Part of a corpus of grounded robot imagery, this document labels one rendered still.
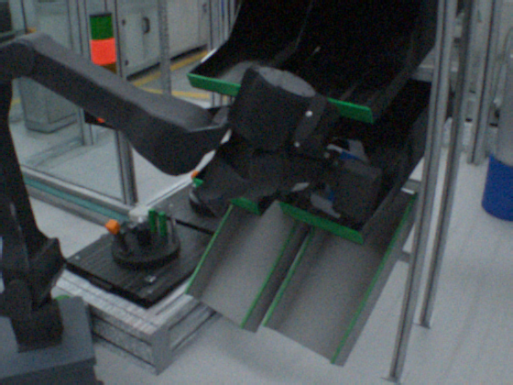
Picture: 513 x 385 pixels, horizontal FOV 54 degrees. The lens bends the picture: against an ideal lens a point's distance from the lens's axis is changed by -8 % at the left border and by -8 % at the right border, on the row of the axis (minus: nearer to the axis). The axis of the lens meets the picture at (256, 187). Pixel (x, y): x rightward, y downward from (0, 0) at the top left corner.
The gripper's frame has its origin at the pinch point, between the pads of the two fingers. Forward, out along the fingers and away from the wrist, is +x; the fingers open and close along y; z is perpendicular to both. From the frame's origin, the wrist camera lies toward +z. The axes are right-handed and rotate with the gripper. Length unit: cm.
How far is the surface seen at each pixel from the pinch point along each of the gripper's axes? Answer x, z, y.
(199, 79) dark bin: -5.5, 4.8, 21.0
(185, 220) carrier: 21, -31, 47
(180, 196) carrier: 26, -30, 57
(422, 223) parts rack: 17.6, -7.0, -6.1
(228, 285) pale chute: 5.9, -27.3, 17.0
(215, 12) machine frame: 86, 14, 129
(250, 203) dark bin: -0.6, -9.6, 10.8
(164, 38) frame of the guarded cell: 78, -1, 148
